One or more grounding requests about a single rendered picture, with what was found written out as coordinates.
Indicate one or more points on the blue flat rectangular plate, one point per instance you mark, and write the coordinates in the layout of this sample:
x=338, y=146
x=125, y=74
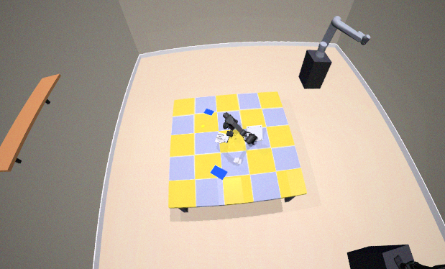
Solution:
x=208, y=111

